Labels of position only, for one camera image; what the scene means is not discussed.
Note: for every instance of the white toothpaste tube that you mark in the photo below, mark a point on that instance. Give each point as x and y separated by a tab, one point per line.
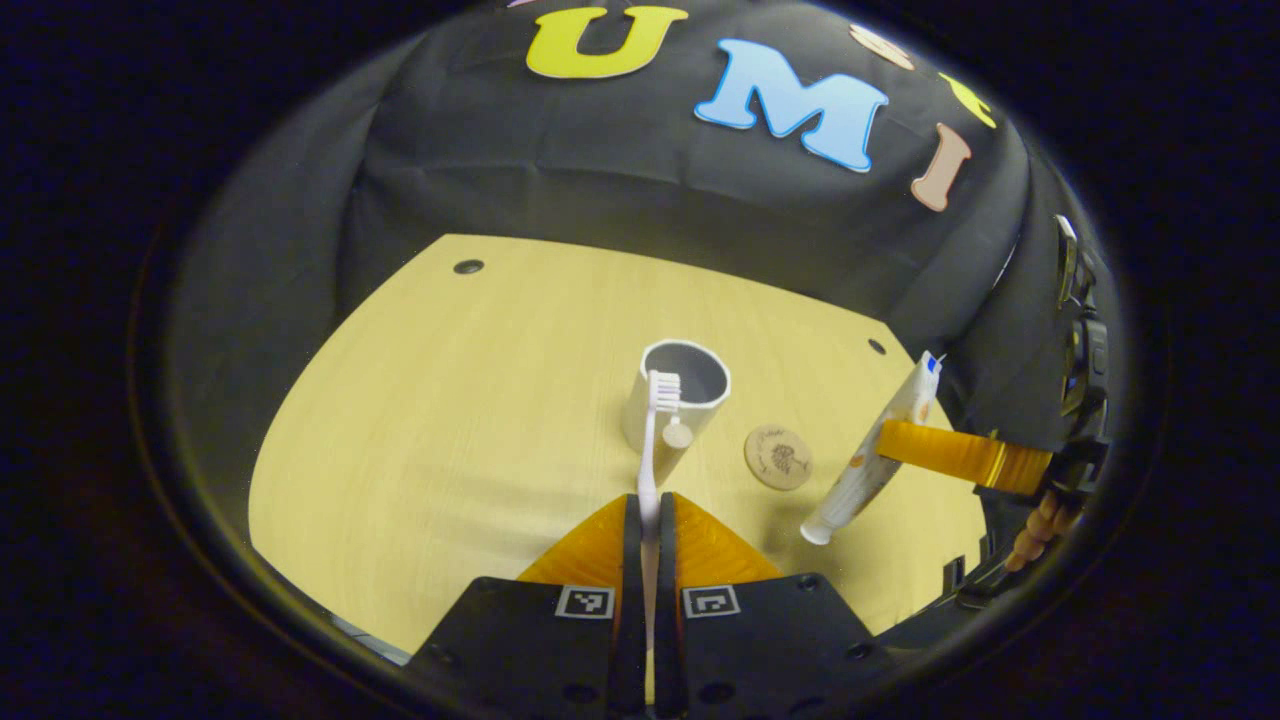
850	495

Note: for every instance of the black backdrop cloth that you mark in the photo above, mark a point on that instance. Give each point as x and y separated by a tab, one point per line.
600	170

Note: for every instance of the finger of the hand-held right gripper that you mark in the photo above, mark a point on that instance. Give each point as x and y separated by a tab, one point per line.
960	455

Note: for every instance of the white cup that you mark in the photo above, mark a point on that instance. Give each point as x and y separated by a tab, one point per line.
632	415

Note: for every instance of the white toothbrush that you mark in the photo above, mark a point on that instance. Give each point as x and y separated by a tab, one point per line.
648	480

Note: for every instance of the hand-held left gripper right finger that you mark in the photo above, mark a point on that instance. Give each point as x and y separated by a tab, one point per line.
668	640

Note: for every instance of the round wooden coaster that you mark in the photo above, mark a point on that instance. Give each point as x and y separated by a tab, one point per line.
778	458

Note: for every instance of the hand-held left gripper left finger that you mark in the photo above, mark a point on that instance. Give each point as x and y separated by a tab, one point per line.
630	600

